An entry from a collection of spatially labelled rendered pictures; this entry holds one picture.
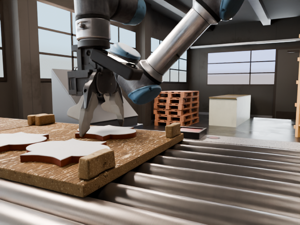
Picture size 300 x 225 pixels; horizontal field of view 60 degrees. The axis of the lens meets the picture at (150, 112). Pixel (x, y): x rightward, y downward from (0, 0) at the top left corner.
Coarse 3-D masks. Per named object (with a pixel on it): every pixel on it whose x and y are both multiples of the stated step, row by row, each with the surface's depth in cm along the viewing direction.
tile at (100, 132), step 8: (96, 128) 60; (104, 128) 60; (112, 128) 60; (120, 128) 60; (128, 128) 60; (88, 136) 54; (96, 136) 53; (104, 136) 52; (112, 136) 53; (120, 136) 53; (128, 136) 54
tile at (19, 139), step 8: (0, 136) 51; (8, 136) 51; (16, 136) 51; (24, 136) 51; (32, 136) 51; (40, 136) 51; (48, 136) 54; (0, 144) 44; (8, 144) 44; (16, 144) 44; (24, 144) 45; (0, 152) 43
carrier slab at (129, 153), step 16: (32, 128) 67; (48, 128) 67; (64, 128) 67; (112, 144) 49; (128, 144) 49; (144, 144) 49; (160, 144) 49; (0, 160) 39; (16, 160) 39; (128, 160) 39; (144, 160) 43; (0, 176) 36; (16, 176) 34; (32, 176) 33; (48, 176) 32; (64, 176) 32; (96, 176) 32; (112, 176) 34; (64, 192) 31; (80, 192) 29
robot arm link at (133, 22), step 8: (120, 0) 59; (128, 0) 61; (136, 0) 63; (120, 8) 60; (128, 8) 61; (136, 8) 63; (144, 8) 66; (112, 16) 60; (120, 16) 61; (128, 16) 63; (136, 16) 64; (144, 16) 67; (128, 24) 67; (136, 24) 68
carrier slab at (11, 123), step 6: (0, 120) 82; (6, 120) 82; (12, 120) 82; (18, 120) 82; (24, 120) 82; (0, 126) 70; (6, 126) 70; (12, 126) 70; (18, 126) 70; (24, 126) 70
